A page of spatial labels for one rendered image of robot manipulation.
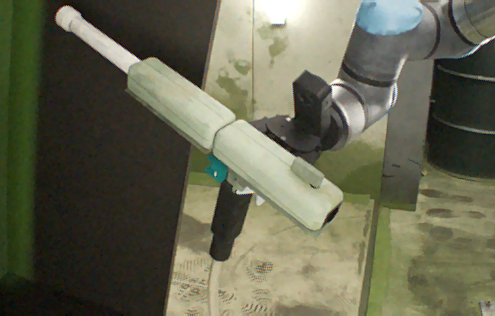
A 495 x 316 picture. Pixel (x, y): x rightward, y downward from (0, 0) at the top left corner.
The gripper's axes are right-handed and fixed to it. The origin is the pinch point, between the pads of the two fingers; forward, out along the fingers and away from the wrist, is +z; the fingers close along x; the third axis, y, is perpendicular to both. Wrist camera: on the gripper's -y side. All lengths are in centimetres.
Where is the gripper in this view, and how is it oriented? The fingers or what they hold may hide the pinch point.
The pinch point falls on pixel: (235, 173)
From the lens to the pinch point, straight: 58.2
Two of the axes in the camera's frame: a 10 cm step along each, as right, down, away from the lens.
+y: -2.3, 7.2, 6.5
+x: -7.4, -5.7, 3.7
